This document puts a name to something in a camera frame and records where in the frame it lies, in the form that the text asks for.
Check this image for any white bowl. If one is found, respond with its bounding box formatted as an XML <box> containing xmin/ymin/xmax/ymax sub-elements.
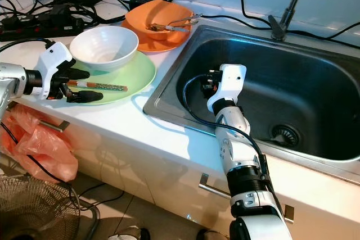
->
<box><xmin>69</xmin><ymin>25</ymin><xmax>140</xmax><ymax>74</ymax></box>

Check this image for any light green plate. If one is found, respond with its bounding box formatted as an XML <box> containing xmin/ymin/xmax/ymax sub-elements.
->
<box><xmin>64</xmin><ymin>51</ymin><xmax>158</xmax><ymax>105</ymax></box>

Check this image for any black power strip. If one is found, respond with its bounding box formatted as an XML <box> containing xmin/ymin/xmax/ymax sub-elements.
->
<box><xmin>0</xmin><ymin>6</ymin><xmax>86</xmax><ymax>42</ymax></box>

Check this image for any red plastic bag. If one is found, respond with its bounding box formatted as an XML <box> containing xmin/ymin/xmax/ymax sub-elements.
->
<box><xmin>0</xmin><ymin>109</ymin><xmax>80</xmax><ymax>184</ymax></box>

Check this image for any silver utensil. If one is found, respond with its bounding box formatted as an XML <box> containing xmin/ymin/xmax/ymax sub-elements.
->
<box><xmin>160</xmin><ymin>13</ymin><xmax>204</xmax><ymax>29</ymax></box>

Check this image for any orange plate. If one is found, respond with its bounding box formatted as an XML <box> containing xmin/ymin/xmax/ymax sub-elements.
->
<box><xmin>120</xmin><ymin>19</ymin><xmax>191</xmax><ymax>55</ymax></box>

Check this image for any metal sink drain strainer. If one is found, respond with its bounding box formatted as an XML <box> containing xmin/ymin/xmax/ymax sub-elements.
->
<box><xmin>271</xmin><ymin>123</ymin><xmax>302</xmax><ymax>147</ymax></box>

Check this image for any orange bowl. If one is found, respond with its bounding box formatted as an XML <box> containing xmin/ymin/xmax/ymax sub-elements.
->
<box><xmin>124</xmin><ymin>0</ymin><xmax>195</xmax><ymax>41</ymax></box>

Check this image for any small black power brick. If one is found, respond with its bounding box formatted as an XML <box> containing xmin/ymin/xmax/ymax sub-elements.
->
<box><xmin>128</xmin><ymin>0</ymin><xmax>164</xmax><ymax>11</ymax></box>

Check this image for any stainless steel sink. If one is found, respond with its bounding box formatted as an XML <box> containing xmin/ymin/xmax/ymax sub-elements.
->
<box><xmin>142</xmin><ymin>24</ymin><xmax>360</xmax><ymax>188</ymax></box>

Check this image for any grey chrome faucet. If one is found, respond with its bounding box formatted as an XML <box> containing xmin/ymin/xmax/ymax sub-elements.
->
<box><xmin>268</xmin><ymin>0</ymin><xmax>344</xmax><ymax>42</ymax></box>

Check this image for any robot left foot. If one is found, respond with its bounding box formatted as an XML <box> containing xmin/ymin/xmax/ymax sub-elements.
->
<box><xmin>109</xmin><ymin>225</ymin><xmax>150</xmax><ymax>240</ymax></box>

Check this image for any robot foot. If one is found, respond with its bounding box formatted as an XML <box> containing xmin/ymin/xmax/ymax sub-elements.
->
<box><xmin>109</xmin><ymin>225</ymin><xmax>150</xmax><ymax>240</ymax></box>
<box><xmin>193</xmin><ymin>228</ymin><xmax>229</xmax><ymax>240</ymax></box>

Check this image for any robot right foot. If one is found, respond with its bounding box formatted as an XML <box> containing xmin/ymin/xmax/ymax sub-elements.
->
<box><xmin>193</xmin><ymin>228</ymin><xmax>229</xmax><ymax>240</ymax></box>

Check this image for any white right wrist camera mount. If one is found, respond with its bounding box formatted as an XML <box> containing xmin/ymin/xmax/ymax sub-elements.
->
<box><xmin>206</xmin><ymin>64</ymin><xmax>248</xmax><ymax>113</ymax></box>

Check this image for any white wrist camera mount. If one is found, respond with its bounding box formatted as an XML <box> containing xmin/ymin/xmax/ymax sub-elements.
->
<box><xmin>206</xmin><ymin>64</ymin><xmax>248</xmax><ymax>113</ymax></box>
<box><xmin>36</xmin><ymin>40</ymin><xmax>77</xmax><ymax>101</ymax></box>

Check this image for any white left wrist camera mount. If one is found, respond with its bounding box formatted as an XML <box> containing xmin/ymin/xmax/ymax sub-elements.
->
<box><xmin>36</xmin><ymin>40</ymin><xmax>77</xmax><ymax>101</ymax></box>

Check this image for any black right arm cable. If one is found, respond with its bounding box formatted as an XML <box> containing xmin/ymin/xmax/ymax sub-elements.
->
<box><xmin>182</xmin><ymin>74</ymin><xmax>275</xmax><ymax>180</ymax></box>

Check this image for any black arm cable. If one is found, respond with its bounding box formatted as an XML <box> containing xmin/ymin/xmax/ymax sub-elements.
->
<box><xmin>182</xmin><ymin>74</ymin><xmax>275</xmax><ymax>180</ymax></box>
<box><xmin>0</xmin><ymin>37</ymin><xmax>57</xmax><ymax>51</ymax></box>

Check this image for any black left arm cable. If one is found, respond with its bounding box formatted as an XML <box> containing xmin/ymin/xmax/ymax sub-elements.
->
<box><xmin>0</xmin><ymin>37</ymin><xmax>57</xmax><ymax>51</ymax></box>

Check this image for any golden handled utensil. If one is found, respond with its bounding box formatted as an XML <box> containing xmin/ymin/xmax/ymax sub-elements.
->
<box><xmin>148</xmin><ymin>22</ymin><xmax>187</xmax><ymax>33</ymax></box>

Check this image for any long silver drawer handle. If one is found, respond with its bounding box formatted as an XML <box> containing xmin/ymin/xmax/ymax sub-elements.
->
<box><xmin>198</xmin><ymin>172</ymin><xmax>237</xmax><ymax>201</ymax></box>

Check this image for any black wire fan guard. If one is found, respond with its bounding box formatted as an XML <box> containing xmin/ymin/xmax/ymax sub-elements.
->
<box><xmin>0</xmin><ymin>172</ymin><xmax>83</xmax><ymax>240</ymax></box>

